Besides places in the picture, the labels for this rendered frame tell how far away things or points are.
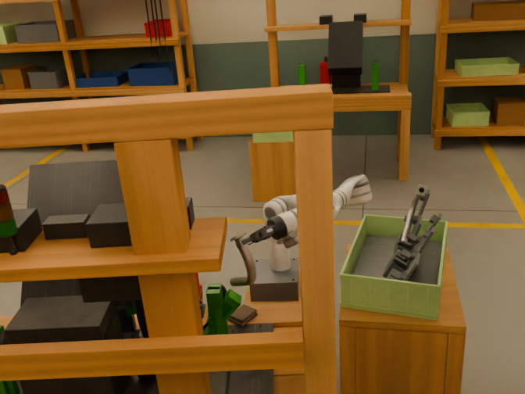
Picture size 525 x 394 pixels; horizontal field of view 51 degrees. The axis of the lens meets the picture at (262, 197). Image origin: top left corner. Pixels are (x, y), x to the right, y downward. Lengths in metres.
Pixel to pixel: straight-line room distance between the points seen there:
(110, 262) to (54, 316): 0.47
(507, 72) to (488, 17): 0.64
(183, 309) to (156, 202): 0.33
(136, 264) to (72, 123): 0.38
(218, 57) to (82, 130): 6.12
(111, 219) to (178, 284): 0.25
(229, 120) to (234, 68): 6.12
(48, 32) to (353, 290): 5.98
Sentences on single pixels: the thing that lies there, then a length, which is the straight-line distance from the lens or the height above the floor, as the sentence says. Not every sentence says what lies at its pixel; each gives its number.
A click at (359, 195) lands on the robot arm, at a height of 1.39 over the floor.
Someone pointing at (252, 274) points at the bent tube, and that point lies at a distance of 1.75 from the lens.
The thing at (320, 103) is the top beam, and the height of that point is 1.91.
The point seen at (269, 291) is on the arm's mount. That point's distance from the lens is 2.45.
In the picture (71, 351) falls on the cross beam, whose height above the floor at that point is 1.28.
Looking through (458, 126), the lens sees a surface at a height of 0.27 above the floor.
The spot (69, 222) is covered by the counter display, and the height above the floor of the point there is 1.59.
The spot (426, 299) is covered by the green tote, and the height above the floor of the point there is 0.89.
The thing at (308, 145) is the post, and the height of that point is 1.81.
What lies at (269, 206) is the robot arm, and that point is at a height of 1.26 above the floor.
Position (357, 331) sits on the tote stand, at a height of 0.74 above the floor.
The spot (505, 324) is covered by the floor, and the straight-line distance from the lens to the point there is 3.92.
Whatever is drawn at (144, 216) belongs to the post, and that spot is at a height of 1.65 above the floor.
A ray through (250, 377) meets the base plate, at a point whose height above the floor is 0.90.
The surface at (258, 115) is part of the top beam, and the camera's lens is 1.32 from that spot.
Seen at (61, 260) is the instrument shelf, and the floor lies 1.54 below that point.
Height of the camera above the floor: 2.24
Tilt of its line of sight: 23 degrees down
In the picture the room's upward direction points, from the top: 4 degrees counter-clockwise
